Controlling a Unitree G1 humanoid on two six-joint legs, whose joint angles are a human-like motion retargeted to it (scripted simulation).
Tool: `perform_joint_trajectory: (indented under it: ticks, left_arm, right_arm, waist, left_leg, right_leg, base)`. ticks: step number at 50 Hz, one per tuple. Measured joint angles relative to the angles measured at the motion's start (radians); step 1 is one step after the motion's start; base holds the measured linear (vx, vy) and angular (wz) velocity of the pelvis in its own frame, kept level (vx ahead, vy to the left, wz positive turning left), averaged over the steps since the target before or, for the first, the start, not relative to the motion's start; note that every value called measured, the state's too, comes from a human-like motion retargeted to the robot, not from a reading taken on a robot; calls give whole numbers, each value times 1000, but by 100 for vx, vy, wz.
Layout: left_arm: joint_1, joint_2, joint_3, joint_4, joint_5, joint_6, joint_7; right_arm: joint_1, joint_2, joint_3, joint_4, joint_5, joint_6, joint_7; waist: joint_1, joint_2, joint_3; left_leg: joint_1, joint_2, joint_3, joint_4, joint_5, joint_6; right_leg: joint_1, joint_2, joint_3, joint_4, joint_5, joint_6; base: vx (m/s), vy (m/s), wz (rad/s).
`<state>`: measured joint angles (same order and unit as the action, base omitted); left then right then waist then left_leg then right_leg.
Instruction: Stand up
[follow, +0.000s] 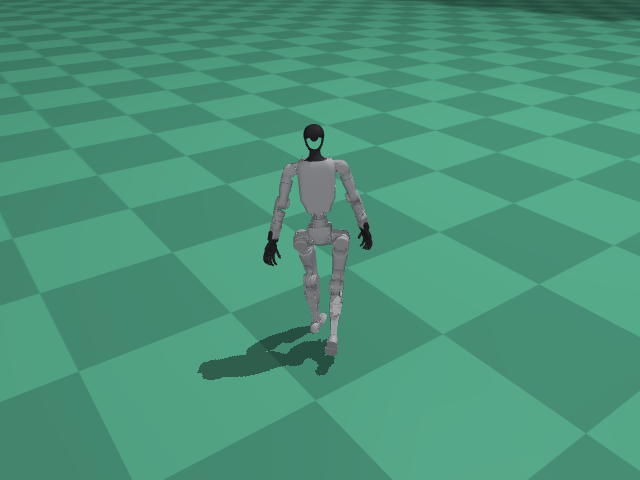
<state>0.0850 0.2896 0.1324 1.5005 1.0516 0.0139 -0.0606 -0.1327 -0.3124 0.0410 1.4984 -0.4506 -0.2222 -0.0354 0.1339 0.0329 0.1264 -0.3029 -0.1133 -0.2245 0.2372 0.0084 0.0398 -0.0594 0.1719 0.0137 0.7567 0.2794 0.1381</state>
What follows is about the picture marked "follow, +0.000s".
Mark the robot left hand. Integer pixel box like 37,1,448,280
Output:
263,231,281,266

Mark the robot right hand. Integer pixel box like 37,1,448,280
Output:
358,222,372,250

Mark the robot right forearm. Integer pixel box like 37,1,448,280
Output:
351,190,369,229

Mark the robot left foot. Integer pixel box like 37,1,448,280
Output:
310,313,327,333

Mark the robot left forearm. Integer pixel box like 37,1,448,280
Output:
268,196,285,240

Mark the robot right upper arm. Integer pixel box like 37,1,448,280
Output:
333,160,359,203

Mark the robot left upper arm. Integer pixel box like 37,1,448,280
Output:
277,162,298,209

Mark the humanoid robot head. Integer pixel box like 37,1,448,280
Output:
303,124,326,162

